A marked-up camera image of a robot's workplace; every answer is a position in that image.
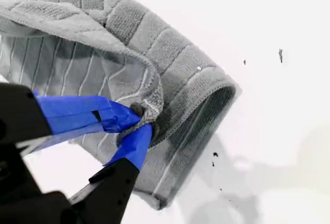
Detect grey striped square towel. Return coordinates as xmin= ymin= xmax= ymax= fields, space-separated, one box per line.
xmin=0 ymin=0 xmax=243 ymax=212

